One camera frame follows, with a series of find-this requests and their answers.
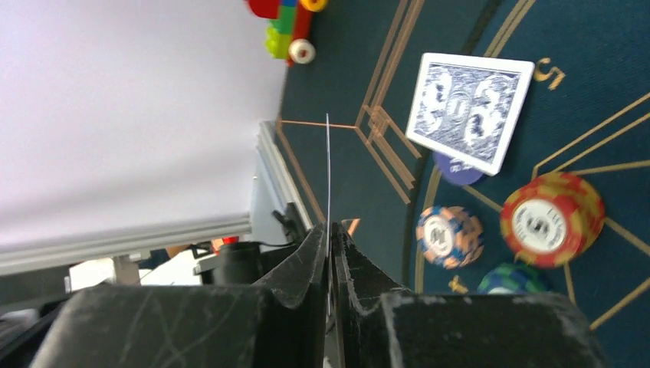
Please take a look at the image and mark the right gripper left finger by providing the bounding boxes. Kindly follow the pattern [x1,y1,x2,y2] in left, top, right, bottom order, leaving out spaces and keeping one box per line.
[32,225,327,367]

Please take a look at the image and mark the blue backed playing card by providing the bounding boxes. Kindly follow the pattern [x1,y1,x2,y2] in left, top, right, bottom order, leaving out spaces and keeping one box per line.
[405,53,535,176]
[325,112,332,321]

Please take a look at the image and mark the orange poker chip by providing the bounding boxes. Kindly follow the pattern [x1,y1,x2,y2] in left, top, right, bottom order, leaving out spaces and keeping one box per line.
[500,172,606,268]

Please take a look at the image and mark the dark green rectangular poker mat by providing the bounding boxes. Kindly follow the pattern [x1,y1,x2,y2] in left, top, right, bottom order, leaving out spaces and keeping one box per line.
[275,1,502,291]

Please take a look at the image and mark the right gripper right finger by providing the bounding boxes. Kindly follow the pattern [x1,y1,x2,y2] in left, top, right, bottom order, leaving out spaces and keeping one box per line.
[330,224,608,367]

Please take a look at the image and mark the purple round blind button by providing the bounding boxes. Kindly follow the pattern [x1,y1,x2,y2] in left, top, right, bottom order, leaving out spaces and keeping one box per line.
[434,152,484,186]

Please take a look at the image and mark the teal poker chip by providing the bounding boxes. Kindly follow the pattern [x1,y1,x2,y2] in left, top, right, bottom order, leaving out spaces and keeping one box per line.
[477,263,551,294]

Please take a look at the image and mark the colourful lego brick toy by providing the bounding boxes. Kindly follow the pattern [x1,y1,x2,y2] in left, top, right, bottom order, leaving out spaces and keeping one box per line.
[246,0,328,67]

